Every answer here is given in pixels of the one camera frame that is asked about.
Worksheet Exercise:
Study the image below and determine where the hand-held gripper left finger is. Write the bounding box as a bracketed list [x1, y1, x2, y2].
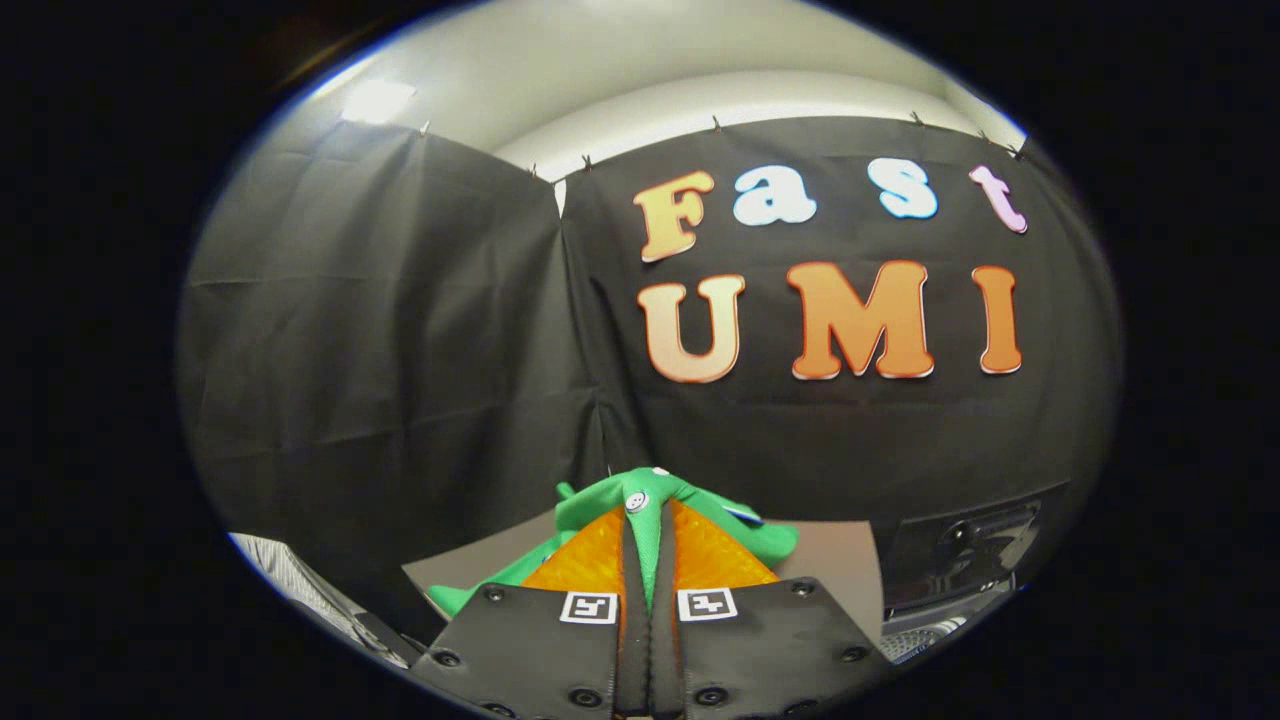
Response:
[410, 505, 652, 717]

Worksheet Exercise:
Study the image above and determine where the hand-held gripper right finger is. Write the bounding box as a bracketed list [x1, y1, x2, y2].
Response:
[650, 497, 897, 717]

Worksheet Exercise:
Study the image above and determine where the green polo shirt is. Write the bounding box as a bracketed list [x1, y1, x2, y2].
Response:
[425, 467, 801, 617]

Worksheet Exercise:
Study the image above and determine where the dark transparent washing machine lid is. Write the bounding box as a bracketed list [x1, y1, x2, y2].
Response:
[880, 480, 1071, 611]

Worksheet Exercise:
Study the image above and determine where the grey box stand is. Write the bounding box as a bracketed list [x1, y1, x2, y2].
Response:
[403, 510, 887, 651]

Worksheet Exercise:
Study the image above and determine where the grey striped cloth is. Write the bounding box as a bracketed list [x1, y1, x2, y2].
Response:
[230, 533, 423, 671]

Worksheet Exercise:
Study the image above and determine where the row of black cloth clips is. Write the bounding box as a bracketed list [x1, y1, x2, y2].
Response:
[420, 110, 1023, 183]

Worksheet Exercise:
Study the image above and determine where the ceiling light panel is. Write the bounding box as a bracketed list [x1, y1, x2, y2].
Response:
[340, 78, 419, 126]

